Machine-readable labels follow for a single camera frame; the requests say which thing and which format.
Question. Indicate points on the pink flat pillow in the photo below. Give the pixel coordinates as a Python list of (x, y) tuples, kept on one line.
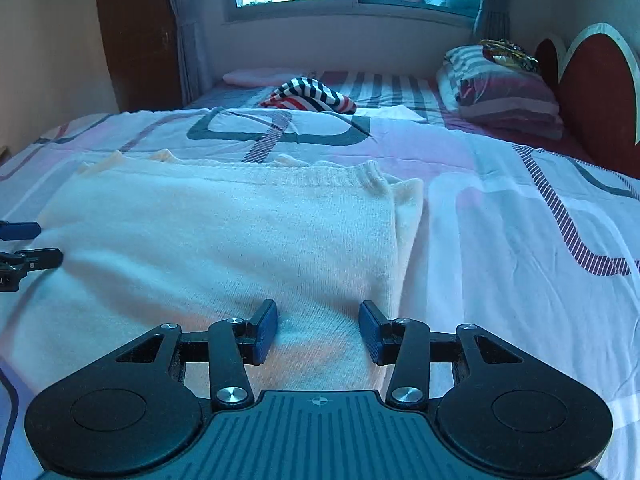
[(260, 76)]

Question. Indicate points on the striped patchwork pillow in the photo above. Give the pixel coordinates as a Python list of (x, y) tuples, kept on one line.
[(490, 80)]

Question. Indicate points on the striped bed sheet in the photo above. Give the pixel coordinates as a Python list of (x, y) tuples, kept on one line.
[(400, 87)]

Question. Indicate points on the colourful shiny bag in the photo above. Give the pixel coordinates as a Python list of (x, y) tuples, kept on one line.
[(510, 55)]

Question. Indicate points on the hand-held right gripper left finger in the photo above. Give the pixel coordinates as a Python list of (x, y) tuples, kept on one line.
[(265, 332)]

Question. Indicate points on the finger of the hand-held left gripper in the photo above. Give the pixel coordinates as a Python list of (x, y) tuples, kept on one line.
[(42, 257), (20, 230)]

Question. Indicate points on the pink and blue patterned quilt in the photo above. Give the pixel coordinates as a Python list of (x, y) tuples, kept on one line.
[(525, 260)]

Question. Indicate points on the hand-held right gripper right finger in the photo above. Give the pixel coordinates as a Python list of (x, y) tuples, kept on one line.
[(372, 332)]

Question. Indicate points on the grey curtain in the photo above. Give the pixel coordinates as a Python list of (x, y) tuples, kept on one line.
[(187, 30), (495, 0)]

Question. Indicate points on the cream knitted sweater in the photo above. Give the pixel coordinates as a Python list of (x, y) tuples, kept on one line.
[(225, 240)]

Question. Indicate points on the black white striped cloth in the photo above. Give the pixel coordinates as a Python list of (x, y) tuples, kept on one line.
[(310, 94)]

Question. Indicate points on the red and white headboard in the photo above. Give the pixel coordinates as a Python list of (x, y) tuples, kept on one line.
[(600, 100)]

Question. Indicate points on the dark wooden wardrobe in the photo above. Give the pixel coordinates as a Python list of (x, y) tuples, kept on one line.
[(135, 35)]

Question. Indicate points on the pink striped pillow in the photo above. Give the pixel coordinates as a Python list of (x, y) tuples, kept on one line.
[(520, 120)]

